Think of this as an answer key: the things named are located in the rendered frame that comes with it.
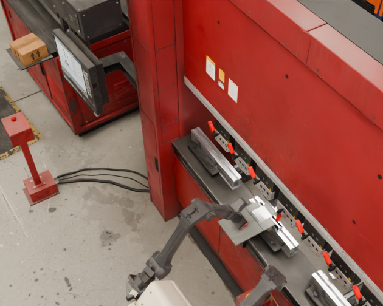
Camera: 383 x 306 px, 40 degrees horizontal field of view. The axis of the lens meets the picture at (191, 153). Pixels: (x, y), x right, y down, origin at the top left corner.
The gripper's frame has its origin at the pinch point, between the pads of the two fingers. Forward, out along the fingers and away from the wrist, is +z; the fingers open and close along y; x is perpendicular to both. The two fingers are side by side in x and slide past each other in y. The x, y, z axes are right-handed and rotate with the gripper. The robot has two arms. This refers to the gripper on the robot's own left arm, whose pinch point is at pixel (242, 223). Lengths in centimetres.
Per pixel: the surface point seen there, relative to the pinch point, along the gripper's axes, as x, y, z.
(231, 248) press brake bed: 19.3, 12.2, 40.7
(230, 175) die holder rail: -10.8, 35.4, 12.5
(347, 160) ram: -54, -43, -68
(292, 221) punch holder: -20.9, -21.9, -9.0
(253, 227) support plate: -2.4, -3.7, 4.9
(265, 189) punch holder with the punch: -21.5, 0.5, -10.9
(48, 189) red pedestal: 110, 158, 45
